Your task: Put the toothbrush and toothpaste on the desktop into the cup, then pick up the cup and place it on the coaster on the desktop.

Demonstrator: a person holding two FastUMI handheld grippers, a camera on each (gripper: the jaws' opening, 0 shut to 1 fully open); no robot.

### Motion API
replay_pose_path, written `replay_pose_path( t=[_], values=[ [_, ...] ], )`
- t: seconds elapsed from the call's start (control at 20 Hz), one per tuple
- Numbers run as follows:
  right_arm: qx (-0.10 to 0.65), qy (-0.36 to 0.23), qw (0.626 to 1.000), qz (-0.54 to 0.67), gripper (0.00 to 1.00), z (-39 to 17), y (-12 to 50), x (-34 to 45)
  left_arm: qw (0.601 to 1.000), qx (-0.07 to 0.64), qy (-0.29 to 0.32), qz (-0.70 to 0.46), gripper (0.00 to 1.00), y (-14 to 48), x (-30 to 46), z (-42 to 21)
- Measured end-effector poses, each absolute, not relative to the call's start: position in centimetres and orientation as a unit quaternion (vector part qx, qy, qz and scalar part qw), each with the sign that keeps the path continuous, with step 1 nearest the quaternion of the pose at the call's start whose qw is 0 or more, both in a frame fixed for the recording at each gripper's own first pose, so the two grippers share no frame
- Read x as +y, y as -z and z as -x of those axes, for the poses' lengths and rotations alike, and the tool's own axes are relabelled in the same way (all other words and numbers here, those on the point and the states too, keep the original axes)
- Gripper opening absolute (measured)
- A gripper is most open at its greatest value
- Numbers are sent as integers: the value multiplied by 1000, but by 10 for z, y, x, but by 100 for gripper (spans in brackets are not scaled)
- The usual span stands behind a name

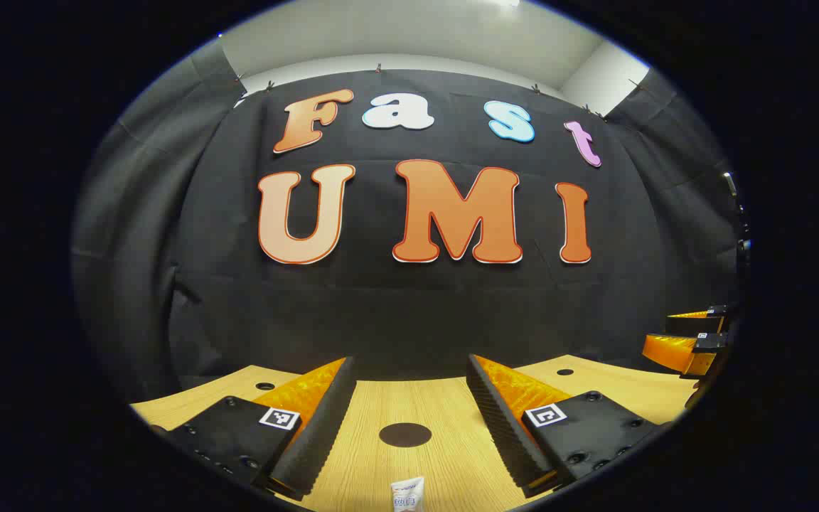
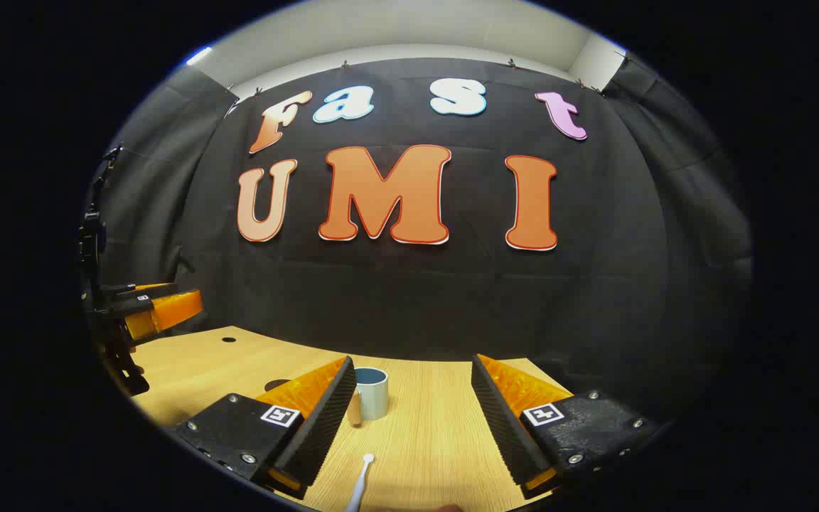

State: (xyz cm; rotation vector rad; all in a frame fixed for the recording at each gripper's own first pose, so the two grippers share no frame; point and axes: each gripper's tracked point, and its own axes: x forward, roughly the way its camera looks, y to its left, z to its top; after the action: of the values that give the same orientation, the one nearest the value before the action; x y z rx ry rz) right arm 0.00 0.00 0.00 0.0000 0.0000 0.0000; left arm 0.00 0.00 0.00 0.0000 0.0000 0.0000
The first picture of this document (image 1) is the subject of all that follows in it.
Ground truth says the black backdrop cloth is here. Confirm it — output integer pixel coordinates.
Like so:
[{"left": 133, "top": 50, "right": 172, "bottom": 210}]
[{"left": 72, "top": 36, "right": 746, "bottom": 405}]

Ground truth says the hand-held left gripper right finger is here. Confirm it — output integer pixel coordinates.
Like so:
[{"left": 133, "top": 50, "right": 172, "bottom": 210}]
[{"left": 465, "top": 353, "right": 673, "bottom": 499}]

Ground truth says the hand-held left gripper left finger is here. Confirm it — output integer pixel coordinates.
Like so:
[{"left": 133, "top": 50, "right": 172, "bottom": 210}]
[{"left": 150, "top": 356, "right": 358, "bottom": 502}]

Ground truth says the dark round coaster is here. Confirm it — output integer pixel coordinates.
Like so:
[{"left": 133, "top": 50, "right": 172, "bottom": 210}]
[{"left": 379, "top": 422, "right": 433, "bottom": 449}]

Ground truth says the white toothpaste tube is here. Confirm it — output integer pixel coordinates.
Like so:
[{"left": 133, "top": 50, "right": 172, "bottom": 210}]
[{"left": 390, "top": 476, "right": 426, "bottom": 512}]

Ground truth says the wooden desktop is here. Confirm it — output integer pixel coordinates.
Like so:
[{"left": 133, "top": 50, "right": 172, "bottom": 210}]
[{"left": 130, "top": 353, "right": 699, "bottom": 512}]

